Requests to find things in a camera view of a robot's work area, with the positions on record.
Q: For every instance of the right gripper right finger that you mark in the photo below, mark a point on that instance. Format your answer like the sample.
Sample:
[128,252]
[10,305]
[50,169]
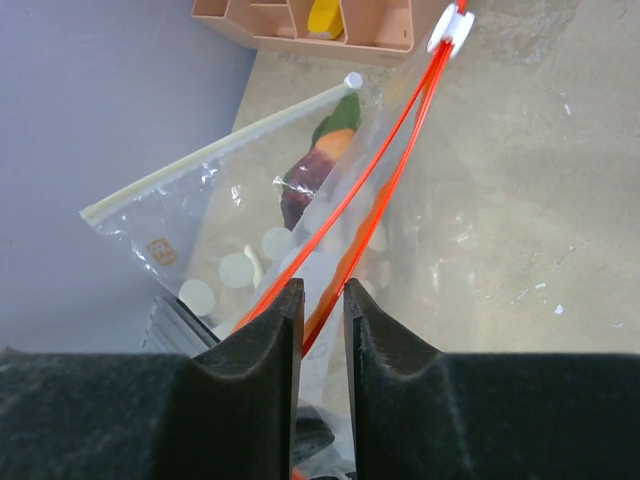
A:
[420,413]

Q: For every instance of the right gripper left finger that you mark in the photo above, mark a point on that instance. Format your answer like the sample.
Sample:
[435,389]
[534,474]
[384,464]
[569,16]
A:
[228,413]

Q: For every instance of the white garlic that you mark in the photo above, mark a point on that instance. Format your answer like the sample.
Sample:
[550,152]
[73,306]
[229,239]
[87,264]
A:
[258,274]

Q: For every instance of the polka dot zip bag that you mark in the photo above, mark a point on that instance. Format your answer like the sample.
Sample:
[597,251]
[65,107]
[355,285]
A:
[187,224]

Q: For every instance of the red zipper clear bag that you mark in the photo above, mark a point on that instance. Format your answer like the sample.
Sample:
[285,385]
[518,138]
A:
[397,214]

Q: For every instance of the purple eggplant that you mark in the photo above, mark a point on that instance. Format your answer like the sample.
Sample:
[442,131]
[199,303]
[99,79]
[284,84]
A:
[301,183]

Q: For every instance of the orange plastic desk organizer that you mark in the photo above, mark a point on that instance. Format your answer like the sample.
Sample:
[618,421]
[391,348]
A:
[369,25]

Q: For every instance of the yellow block in organizer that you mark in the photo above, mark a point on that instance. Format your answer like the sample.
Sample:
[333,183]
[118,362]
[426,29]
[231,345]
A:
[325,19]

